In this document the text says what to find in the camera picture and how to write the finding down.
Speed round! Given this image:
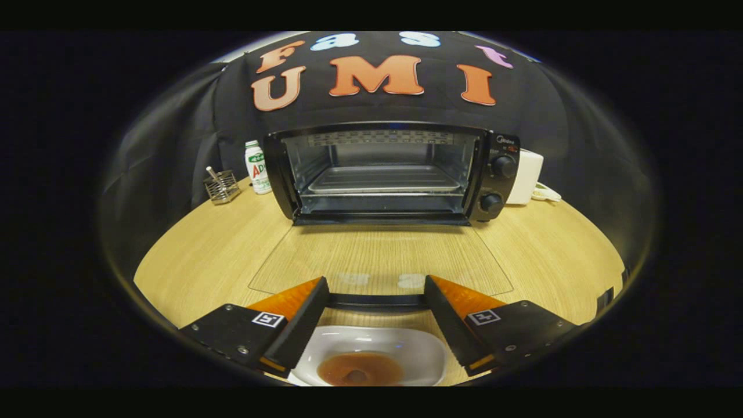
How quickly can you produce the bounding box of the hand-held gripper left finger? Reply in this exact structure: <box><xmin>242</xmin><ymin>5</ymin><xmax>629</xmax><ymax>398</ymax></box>
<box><xmin>180</xmin><ymin>276</ymin><xmax>330</xmax><ymax>379</ymax></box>

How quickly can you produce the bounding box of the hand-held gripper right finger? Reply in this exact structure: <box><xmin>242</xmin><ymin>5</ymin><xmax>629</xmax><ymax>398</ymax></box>
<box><xmin>424</xmin><ymin>275</ymin><xmax>581</xmax><ymax>377</ymax></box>

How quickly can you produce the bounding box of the round brown bread bun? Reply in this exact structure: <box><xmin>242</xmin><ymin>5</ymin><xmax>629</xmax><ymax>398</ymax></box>
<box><xmin>318</xmin><ymin>352</ymin><xmax>404</xmax><ymax>387</ymax></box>

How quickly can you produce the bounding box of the black toaster oven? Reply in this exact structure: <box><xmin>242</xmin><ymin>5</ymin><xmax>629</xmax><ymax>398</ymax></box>
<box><xmin>248</xmin><ymin>122</ymin><xmax>521</xmax><ymax>311</ymax></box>

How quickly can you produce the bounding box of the white bread toaster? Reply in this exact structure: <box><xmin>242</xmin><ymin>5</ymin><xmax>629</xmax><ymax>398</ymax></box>
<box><xmin>506</xmin><ymin>149</ymin><xmax>544</xmax><ymax>205</ymax></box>

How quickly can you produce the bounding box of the white square plate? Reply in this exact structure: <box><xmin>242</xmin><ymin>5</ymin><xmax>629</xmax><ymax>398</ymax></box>
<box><xmin>288</xmin><ymin>325</ymin><xmax>448</xmax><ymax>387</ymax></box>

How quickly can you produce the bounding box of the white drink bottle green label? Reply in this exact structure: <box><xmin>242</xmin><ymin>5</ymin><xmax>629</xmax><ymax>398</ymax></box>
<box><xmin>244</xmin><ymin>140</ymin><xmax>273</xmax><ymax>195</ymax></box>

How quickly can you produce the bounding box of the black backdrop cloth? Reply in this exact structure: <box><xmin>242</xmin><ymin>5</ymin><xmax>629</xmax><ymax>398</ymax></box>
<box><xmin>102</xmin><ymin>32</ymin><xmax>657</xmax><ymax>279</ymax></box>

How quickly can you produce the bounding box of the wire mesh holder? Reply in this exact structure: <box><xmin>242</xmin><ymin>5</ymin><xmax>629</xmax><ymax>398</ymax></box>
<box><xmin>203</xmin><ymin>170</ymin><xmax>241</xmax><ymax>204</ymax></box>

